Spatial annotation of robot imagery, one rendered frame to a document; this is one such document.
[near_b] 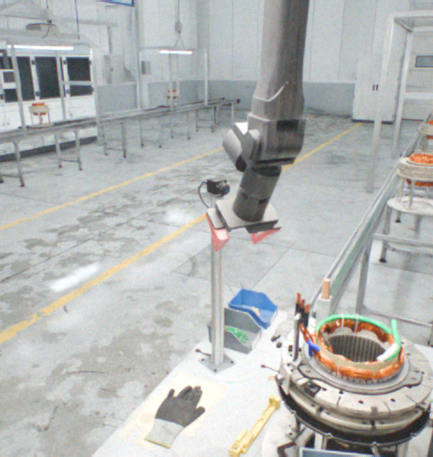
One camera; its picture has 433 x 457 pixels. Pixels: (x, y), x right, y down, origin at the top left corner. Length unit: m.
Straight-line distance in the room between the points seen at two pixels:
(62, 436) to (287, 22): 2.19
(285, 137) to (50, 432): 2.10
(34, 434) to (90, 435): 0.28
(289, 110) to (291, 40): 0.09
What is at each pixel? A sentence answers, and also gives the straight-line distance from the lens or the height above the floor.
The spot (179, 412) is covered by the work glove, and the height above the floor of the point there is 0.80.
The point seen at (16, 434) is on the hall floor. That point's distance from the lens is 2.56.
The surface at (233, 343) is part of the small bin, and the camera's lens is 1.54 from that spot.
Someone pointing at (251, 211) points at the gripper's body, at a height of 1.47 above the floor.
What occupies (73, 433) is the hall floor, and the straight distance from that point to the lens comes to 2.47.
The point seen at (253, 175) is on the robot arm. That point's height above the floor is 1.53.
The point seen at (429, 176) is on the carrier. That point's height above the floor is 1.04.
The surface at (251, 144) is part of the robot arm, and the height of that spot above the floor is 1.59.
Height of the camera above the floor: 1.70
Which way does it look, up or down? 21 degrees down
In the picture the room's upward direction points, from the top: straight up
